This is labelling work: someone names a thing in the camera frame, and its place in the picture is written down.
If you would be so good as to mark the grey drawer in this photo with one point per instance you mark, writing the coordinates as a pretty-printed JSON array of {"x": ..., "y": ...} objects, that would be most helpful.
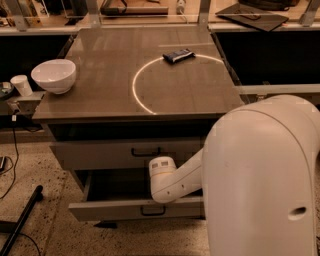
[
  {"x": 122, "y": 154},
  {"x": 124, "y": 194}
]

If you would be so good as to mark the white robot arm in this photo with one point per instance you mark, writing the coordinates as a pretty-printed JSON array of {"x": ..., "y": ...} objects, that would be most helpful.
[{"x": 256, "y": 171}]

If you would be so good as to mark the grey drawer cabinet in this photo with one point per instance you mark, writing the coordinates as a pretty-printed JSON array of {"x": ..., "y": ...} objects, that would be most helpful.
[{"x": 125, "y": 89}]

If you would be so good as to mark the grey top drawer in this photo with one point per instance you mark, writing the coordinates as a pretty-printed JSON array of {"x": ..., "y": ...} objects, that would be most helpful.
[{"x": 122, "y": 154}]

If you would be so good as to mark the dark snack bar wrapper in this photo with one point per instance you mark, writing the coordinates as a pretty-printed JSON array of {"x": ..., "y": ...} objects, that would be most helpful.
[{"x": 177, "y": 56}]

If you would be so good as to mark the white ceramic bowl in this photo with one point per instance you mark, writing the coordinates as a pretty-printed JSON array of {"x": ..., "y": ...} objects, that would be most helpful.
[{"x": 55, "y": 76}]

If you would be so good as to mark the white paper cup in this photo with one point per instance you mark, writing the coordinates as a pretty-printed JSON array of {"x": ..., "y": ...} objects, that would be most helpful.
[{"x": 21, "y": 83}]

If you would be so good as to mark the black flat board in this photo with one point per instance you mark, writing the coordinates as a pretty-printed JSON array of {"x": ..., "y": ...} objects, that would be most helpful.
[{"x": 252, "y": 17}]

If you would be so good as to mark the dark round dish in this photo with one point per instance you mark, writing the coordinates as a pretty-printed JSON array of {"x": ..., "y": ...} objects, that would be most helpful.
[{"x": 6, "y": 90}]

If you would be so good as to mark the black metal stand leg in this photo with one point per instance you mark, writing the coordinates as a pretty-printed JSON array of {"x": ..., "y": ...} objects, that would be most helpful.
[{"x": 13, "y": 229}]

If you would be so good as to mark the grey clamp bracket left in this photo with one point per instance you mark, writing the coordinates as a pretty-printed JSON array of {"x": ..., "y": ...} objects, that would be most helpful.
[{"x": 25, "y": 105}]

